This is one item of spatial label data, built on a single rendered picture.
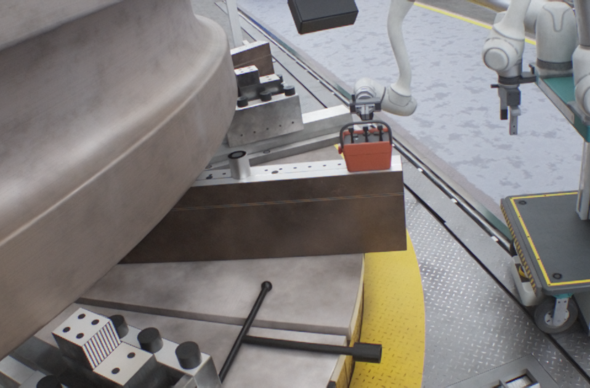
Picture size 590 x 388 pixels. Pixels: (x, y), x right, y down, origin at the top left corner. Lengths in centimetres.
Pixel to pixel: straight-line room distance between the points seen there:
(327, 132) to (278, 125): 35
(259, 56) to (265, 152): 134
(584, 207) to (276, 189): 132
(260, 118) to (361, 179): 110
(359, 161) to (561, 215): 98
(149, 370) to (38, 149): 64
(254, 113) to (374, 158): 113
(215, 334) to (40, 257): 89
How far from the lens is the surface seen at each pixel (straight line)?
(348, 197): 220
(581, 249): 239
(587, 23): 164
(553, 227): 250
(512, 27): 170
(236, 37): 746
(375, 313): 252
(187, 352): 144
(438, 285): 265
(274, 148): 328
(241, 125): 311
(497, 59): 167
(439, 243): 292
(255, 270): 235
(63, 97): 161
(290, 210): 225
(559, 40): 228
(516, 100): 190
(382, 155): 212
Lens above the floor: 168
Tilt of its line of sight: 29 degrees down
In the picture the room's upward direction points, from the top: 10 degrees counter-clockwise
